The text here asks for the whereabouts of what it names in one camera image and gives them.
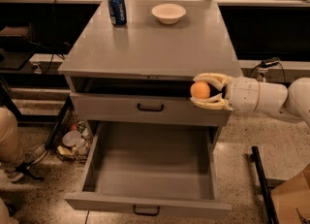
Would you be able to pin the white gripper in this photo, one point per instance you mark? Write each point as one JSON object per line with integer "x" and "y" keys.
{"x": 243, "y": 94}

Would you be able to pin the orange fruit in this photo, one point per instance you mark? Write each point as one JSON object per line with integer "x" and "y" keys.
{"x": 200, "y": 89}

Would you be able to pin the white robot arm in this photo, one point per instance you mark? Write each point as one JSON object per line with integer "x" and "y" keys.
{"x": 221, "y": 92}

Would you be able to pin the grey drawer cabinet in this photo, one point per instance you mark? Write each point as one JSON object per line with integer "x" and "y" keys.
{"x": 147, "y": 58}

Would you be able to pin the open grey middle drawer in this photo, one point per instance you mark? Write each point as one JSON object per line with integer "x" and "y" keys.
{"x": 151, "y": 170}

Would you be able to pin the closed grey top drawer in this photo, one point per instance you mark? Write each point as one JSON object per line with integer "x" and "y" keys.
{"x": 142, "y": 109}

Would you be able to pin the black power adapter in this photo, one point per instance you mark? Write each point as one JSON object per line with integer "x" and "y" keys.
{"x": 270, "y": 62}

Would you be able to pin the black metal bar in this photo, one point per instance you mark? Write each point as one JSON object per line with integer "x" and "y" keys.
{"x": 269, "y": 206}

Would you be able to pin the white bowl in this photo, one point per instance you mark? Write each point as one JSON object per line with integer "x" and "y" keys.
{"x": 168, "y": 13}

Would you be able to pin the blue soda can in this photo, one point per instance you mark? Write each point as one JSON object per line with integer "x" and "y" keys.
{"x": 117, "y": 12}

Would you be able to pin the basket of assorted items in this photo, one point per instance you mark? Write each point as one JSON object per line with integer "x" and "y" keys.
{"x": 76, "y": 143}

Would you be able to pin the grey sneaker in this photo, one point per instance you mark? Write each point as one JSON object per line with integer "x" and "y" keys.
{"x": 32, "y": 156}

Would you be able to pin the person leg beige trousers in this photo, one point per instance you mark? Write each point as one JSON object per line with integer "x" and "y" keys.
{"x": 11, "y": 151}

